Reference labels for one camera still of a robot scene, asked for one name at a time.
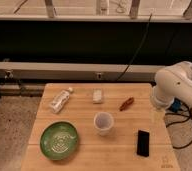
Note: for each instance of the green ceramic plate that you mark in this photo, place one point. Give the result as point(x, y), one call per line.
point(59, 140)

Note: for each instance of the brown sausage toy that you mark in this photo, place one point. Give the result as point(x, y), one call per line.
point(126, 103)

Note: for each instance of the white plastic cup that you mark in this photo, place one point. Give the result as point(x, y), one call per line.
point(103, 123)

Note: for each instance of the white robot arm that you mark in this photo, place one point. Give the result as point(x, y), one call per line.
point(172, 82)

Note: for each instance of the wall power outlet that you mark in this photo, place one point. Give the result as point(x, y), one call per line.
point(99, 76)

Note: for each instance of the white plastic bottle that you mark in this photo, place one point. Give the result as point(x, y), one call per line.
point(60, 100)

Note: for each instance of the blue power adapter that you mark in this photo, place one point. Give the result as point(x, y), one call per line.
point(175, 106)

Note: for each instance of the white sponge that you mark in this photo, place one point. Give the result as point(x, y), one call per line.
point(97, 96)

